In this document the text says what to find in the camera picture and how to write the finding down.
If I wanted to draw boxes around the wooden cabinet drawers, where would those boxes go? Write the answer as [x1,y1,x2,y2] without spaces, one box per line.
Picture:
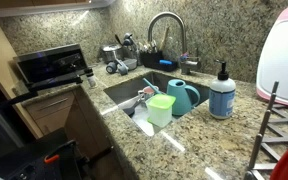
[26,88,110,157]

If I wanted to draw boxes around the translucent plastic container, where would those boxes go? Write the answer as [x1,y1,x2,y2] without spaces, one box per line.
[147,106,172,128]

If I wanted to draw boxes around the steel pot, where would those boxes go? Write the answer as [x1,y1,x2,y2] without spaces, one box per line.
[101,44,123,64]

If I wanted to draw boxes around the black utensil caddy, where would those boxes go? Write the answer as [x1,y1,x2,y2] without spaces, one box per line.
[140,51,178,72]

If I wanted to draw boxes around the blue white soap dispenser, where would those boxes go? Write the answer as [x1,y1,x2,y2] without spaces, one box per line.
[209,60,236,119]

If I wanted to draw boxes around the pink white cutting board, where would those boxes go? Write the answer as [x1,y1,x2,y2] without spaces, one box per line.
[256,7,288,105]

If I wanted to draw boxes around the grey measuring cups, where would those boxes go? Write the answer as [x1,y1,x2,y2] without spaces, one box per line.
[106,59,137,75]

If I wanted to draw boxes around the small white bottle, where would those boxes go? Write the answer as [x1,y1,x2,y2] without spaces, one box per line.
[86,73,97,88]

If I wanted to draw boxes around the stainless steel faucet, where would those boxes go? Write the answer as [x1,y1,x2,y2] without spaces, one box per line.
[147,11,201,75]

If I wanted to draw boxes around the stainless steel sink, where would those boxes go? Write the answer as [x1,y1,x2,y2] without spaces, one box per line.
[104,72,209,136]

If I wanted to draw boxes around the black equipment with orange clip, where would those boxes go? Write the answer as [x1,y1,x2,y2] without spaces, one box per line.
[0,128,92,180]

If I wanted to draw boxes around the dark grey ladle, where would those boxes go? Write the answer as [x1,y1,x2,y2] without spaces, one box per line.
[123,98,142,116]

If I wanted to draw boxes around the teal watering can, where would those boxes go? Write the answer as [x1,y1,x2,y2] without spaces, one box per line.
[142,77,201,117]

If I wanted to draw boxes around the metal dish rack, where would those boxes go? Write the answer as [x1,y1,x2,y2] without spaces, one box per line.
[244,81,288,180]

